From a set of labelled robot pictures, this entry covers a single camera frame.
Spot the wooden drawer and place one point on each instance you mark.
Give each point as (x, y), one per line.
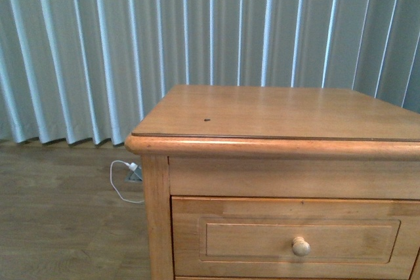
(241, 237)

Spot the white floor charger plug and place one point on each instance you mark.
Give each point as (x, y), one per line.
(132, 166)

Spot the round wooden drawer knob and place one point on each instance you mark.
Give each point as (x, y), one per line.
(300, 247)

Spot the wooden nightstand cabinet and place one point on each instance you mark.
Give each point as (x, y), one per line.
(270, 143)

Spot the open metal floor socket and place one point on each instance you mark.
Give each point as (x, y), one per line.
(134, 176)

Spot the pale green pleated curtain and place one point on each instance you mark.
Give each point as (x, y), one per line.
(92, 69)

